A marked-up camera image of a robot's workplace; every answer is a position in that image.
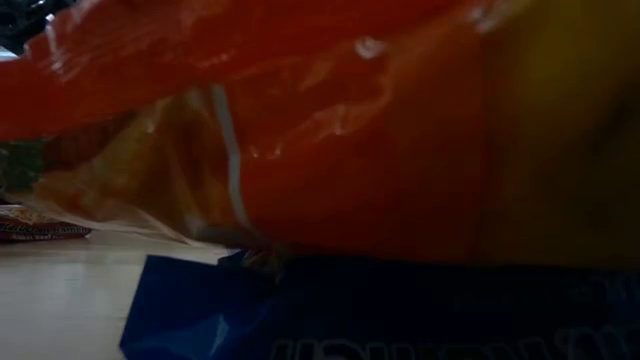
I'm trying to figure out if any orange Maruchan ramen packet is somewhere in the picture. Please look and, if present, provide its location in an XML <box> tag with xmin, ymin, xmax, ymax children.
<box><xmin>0</xmin><ymin>0</ymin><xmax>640</xmax><ymax>274</ymax></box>

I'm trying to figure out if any blue Maruchan ramen packet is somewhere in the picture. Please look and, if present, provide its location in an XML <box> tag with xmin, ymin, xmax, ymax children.
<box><xmin>118</xmin><ymin>252</ymin><xmax>640</xmax><ymax>360</ymax></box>

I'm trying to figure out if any red Maruchan ramen packet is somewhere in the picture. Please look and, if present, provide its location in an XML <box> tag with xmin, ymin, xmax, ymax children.
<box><xmin>0</xmin><ymin>203</ymin><xmax>93</xmax><ymax>244</ymax></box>

